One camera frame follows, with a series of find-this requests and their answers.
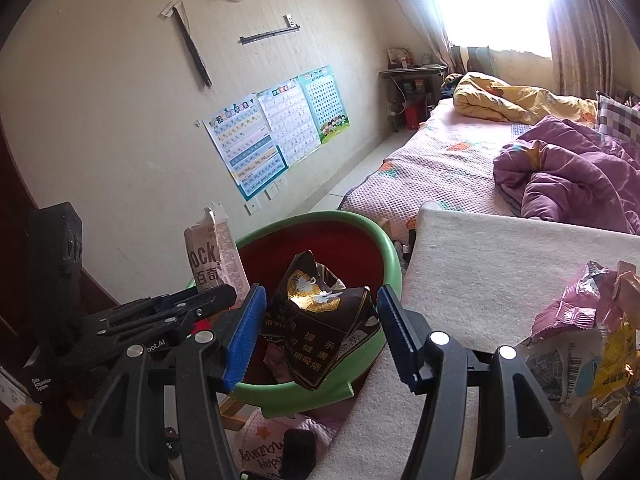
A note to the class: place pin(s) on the yellow wrapper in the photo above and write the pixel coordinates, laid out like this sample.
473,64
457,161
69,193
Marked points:
615,360

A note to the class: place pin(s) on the purple quilt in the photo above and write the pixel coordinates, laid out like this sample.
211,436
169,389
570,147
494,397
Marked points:
565,175

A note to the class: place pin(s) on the pink wrapper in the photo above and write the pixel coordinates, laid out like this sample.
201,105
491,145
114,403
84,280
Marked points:
575,305

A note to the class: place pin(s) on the checked pillow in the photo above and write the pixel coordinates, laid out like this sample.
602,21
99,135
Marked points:
620,122

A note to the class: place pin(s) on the window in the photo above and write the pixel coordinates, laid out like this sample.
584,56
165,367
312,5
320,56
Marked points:
490,0

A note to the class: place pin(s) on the dark blue clothes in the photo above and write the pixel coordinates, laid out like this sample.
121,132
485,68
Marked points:
450,87

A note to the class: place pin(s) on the white snack box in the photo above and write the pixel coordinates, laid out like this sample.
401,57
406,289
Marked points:
210,260

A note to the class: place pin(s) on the beige patterned curtain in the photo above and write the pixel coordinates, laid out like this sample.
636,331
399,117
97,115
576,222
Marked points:
585,35
415,5

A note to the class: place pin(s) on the smartphone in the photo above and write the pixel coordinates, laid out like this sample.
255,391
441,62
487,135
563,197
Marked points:
300,455

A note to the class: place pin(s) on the white blue wrapper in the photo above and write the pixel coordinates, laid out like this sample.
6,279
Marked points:
560,370

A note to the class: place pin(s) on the blue bordered wall poster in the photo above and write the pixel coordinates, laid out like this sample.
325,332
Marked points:
247,147

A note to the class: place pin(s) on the red bin with green rim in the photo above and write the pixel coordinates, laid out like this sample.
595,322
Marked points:
360,255

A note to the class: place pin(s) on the teal grid wall poster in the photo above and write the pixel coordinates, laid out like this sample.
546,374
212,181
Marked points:
325,102

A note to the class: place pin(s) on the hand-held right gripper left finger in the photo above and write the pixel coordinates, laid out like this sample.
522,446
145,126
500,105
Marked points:
245,340

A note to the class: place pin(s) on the yellow quilt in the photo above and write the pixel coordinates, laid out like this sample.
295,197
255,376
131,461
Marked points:
515,100

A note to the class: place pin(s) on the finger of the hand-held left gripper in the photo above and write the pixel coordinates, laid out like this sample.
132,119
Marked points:
165,302
150,330

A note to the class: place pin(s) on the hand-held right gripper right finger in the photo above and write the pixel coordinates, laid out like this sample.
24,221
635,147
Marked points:
400,340

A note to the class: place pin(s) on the bed with pink sheet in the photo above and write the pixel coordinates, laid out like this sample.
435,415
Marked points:
440,160

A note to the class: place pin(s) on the small picture frame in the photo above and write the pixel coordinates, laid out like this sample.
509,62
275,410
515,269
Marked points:
400,57

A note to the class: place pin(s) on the white wall socket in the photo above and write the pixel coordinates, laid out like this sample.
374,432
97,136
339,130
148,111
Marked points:
282,182
272,191
252,207

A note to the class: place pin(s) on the white chart wall poster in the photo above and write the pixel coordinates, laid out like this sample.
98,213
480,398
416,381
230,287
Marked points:
290,120

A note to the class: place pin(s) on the dark desk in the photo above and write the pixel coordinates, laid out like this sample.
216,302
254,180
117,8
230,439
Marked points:
412,71

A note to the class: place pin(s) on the white wall hook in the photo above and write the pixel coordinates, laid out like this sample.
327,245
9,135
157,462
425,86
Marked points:
172,8

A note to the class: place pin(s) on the orange wrapper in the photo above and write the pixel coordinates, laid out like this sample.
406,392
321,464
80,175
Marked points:
630,285

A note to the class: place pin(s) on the black wall rack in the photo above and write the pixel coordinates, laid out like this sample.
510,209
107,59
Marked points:
267,34

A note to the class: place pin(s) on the brown cigarette pack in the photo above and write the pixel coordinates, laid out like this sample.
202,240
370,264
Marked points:
320,330

